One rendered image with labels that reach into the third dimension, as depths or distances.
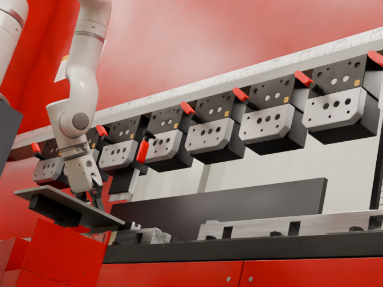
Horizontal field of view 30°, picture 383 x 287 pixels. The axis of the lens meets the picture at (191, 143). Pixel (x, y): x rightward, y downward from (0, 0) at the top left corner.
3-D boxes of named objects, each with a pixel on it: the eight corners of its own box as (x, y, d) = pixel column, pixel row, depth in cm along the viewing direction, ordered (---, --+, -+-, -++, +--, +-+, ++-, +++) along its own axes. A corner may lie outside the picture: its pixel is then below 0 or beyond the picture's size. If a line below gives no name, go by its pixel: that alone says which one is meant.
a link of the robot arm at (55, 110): (93, 139, 200) (81, 142, 208) (78, 94, 199) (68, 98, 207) (65, 148, 196) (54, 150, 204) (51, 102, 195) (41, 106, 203)
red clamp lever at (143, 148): (133, 160, 198) (142, 129, 202) (144, 166, 201) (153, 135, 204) (137, 159, 197) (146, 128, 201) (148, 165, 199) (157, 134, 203)
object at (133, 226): (88, 234, 212) (91, 225, 213) (96, 238, 213) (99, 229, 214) (129, 231, 197) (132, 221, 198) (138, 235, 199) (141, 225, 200)
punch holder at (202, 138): (182, 152, 190) (196, 98, 197) (204, 165, 195) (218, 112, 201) (221, 144, 179) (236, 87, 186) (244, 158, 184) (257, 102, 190)
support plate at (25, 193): (13, 193, 198) (14, 191, 199) (88, 228, 213) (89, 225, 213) (47, 188, 185) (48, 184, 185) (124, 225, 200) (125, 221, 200)
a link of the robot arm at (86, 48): (118, 35, 199) (93, 139, 193) (97, 45, 213) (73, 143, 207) (89, 23, 195) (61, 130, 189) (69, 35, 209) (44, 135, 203)
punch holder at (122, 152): (96, 168, 219) (111, 121, 226) (117, 180, 224) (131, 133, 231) (126, 163, 208) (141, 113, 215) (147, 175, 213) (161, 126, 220)
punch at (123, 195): (106, 200, 214) (114, 171, 218) (111, 203, 215) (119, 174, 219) (126, 197, 207) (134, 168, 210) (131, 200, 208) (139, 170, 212)
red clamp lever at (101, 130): (97, 122, 224) (105, 136, 216) (107, 127, 226) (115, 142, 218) (93, 126, 224) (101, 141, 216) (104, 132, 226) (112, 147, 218)
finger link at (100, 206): (103, 187, 200) (110, 209, 201) (97, 188, 203) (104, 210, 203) (94, 191, 198) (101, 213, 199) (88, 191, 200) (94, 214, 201)
